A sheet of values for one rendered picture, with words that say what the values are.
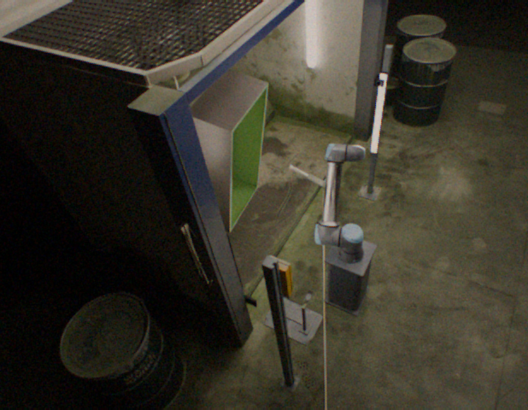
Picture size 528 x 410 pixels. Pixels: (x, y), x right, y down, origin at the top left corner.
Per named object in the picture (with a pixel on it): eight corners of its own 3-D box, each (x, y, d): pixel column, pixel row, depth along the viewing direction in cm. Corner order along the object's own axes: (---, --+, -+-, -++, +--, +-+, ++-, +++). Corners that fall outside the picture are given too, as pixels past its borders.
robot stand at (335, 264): (369, 288, 347) (377, 245, 300) (356, 317, 330) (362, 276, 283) (337, 275, 359) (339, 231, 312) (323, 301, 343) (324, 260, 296)
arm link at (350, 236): (360, 254, 284) (363, 240, 271) (337, 251, 288) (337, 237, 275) (362, 238, 294) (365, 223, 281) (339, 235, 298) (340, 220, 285)
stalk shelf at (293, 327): (263, 325, 252) (262, 324, 251) (279, 296, 264) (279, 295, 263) (307, 347, 239) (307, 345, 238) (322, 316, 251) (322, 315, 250)
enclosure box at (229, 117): (195, 218, 354) (184, 114, 259) (225, 174, 389) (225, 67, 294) (229, 232, 347) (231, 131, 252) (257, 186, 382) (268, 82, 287)
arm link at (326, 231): (337, 249, 281) (348, 144, 266) (313, 246, 285) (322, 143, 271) (338, 243, 296) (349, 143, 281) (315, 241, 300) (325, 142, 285)
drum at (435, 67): (393, 101, 531) (403, 37, 466) (438, 104, 516) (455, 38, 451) (390, 127, 494) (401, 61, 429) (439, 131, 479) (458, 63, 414)
